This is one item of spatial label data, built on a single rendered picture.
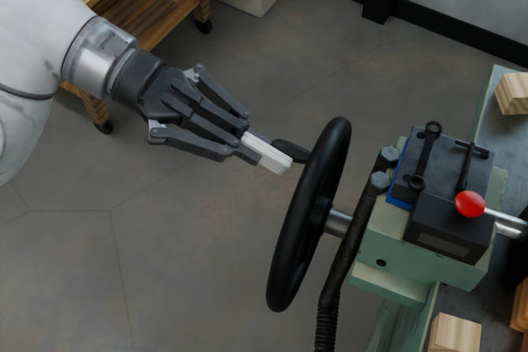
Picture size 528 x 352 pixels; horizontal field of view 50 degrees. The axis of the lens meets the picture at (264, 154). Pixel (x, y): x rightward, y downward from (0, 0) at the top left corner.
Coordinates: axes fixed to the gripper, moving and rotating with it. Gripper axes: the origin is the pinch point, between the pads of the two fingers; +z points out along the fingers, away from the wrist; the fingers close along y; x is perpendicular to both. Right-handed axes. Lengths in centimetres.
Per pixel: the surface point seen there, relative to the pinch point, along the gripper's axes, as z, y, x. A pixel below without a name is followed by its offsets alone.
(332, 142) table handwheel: 6.6, 3.7, -4.6
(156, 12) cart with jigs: -47, 85, 94
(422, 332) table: 24.3, -12.9, -5.3
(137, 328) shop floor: 0, -7, 99
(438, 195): 17.4, -1.9, -13.9
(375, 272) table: 18.8, -6.9, -0.5
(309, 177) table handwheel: 5.7, -2.3, -4.5
